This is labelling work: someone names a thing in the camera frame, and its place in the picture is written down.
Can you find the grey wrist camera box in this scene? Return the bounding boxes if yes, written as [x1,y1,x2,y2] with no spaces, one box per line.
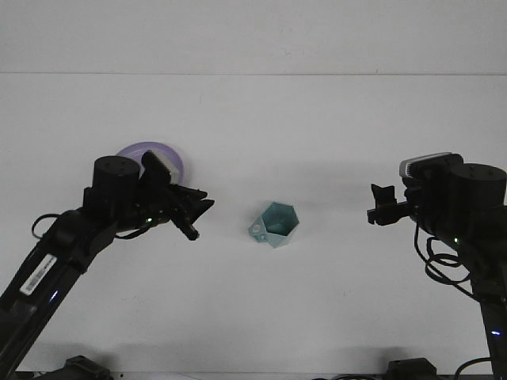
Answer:
[141,149,179,186]
[398,151,463,187]

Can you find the pale blue faceted cup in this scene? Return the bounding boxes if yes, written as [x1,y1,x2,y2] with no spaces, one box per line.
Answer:
[248,200,301,250]

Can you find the loose black cable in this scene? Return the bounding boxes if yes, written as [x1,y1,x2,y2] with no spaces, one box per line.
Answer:
[312,373,381,380]

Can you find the pale purple round plate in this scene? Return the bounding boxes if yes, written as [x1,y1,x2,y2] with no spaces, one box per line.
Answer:
[115,140,186,186]

